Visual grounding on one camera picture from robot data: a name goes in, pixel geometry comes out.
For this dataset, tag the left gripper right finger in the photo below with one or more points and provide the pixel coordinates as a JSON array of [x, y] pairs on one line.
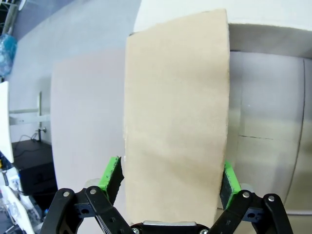
[[231, 185]]

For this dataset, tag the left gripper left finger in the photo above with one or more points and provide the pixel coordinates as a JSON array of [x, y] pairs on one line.
[[107, 175]]

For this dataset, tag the brown cardboard box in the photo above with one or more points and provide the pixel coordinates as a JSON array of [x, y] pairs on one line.
[[175, 109]]

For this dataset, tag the black equipment case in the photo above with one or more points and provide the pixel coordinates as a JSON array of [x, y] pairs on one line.
[[34, 168]]

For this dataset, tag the white flat panel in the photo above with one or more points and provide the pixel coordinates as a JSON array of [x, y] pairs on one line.
[[5, 117]]

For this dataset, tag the blue plastic bag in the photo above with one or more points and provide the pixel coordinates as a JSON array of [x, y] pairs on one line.
[[6, 53]]

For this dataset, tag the white metal frame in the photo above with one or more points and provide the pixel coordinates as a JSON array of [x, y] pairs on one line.
[[29, 118]]

